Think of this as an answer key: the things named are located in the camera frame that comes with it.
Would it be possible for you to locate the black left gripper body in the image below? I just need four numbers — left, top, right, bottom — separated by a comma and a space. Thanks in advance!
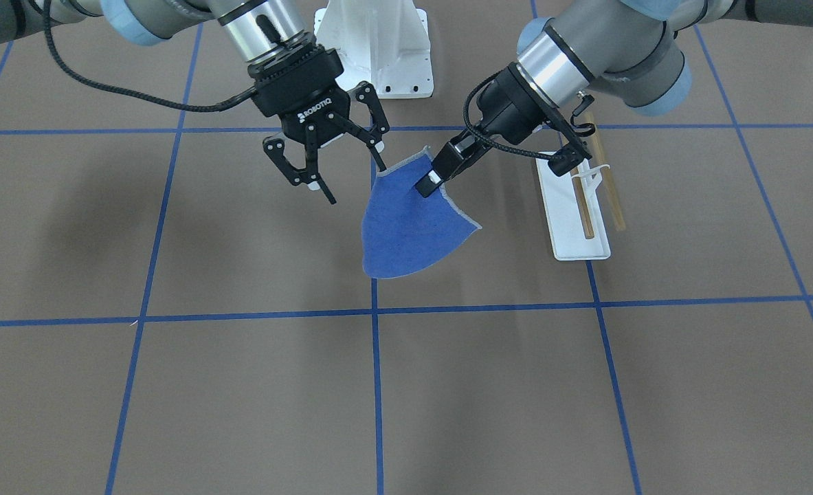
475, 62, 558, 145

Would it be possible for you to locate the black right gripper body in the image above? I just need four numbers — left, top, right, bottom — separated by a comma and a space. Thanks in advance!
248, 45, 352, 145

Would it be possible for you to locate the blue towel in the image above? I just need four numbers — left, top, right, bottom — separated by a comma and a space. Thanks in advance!
361, 147, 481, 279

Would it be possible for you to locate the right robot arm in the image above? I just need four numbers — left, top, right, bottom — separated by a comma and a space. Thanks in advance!
0, 1, 390, 204

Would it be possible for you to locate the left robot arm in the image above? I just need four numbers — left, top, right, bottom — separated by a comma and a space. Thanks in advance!
415, 1, 813, 197

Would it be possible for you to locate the white rack with wooden bars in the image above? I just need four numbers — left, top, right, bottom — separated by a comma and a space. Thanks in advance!
535, 131, 624, 262

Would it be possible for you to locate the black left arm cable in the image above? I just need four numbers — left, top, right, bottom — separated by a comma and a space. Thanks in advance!
463, 74, 575, 162

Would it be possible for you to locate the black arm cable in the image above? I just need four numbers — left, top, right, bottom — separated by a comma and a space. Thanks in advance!
41, 0, 263, 114
463, 74, 575, 162

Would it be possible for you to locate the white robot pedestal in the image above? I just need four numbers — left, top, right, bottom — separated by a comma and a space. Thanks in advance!
314, 1, 434, 98

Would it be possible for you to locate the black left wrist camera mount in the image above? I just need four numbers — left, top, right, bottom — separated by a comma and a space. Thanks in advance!
547, 91, 597, 177

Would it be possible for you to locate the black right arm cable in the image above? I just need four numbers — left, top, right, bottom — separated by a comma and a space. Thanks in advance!
41, 0, 263, 114

